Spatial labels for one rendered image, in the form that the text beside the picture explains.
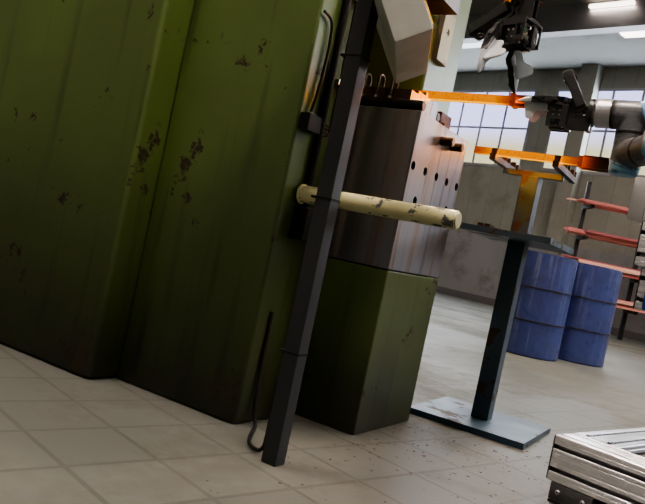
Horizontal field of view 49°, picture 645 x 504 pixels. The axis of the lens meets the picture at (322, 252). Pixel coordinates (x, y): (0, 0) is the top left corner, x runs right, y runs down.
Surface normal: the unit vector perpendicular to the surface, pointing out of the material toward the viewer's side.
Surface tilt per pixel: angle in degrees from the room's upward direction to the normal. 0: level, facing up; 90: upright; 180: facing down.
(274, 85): 90
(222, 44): 90
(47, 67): 90
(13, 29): 90
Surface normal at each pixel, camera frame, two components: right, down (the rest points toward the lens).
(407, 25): -0.11, 0.00
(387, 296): 0.84, 0.18
